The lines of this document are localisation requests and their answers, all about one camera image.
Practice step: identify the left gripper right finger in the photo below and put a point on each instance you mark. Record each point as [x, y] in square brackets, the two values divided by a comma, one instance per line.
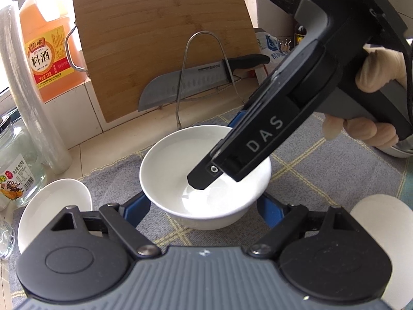
[324, 254]

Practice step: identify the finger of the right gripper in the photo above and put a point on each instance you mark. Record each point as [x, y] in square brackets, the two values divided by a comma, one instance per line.
[236, 119]

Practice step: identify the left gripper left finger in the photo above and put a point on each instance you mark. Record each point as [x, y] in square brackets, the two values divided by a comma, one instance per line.
[79, 256]

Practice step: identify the small white bowl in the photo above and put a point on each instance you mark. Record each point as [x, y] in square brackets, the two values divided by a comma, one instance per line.
[47, 203]

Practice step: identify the white plate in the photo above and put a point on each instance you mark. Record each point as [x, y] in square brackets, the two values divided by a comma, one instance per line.
[389, 222]

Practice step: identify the dark vinegar bottle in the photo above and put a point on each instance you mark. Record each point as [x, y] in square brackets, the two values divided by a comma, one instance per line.
[299, 33]

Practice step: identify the metal binder clip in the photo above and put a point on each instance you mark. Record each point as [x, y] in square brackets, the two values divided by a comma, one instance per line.
[285, 45]

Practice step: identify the clear glass mug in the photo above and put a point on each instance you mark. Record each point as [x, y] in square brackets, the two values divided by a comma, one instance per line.
[7, 239]

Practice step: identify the white blue salt bag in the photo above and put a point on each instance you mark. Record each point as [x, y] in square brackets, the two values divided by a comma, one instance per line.
[269, 46]

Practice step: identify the grey checked table mat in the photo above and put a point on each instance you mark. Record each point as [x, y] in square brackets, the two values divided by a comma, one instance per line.
[307, 170]

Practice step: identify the glass jar with label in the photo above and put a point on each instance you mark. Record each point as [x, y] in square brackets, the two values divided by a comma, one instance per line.
[22, 172]

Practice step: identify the clear plastic wrap roll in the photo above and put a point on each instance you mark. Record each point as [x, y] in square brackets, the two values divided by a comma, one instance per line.
[26, 95]

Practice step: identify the bamboo cutting board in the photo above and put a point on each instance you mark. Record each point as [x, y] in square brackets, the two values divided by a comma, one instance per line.
[127, 43]

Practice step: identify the orange cooking wine jug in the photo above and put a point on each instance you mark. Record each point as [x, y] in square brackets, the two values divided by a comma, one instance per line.
[45, 25]

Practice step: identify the steel kitchen knife black handle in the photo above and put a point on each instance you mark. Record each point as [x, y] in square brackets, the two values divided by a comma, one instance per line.
[164, 89]

